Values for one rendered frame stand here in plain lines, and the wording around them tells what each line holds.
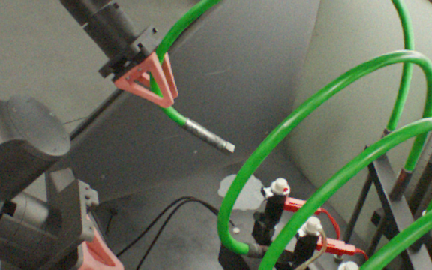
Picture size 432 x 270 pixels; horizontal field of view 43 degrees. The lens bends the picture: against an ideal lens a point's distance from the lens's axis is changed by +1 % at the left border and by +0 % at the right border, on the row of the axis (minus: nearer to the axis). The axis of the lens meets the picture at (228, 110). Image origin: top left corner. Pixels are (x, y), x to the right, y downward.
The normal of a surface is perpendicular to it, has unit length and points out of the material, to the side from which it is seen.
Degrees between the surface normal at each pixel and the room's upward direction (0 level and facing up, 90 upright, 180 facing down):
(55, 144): 43
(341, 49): 90
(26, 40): 0
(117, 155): 90
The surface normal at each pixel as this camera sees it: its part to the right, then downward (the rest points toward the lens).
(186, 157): 0.49, 0.58
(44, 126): 0.76, -0.61
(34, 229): 0.74, -0.03
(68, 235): -0.59, -0.50
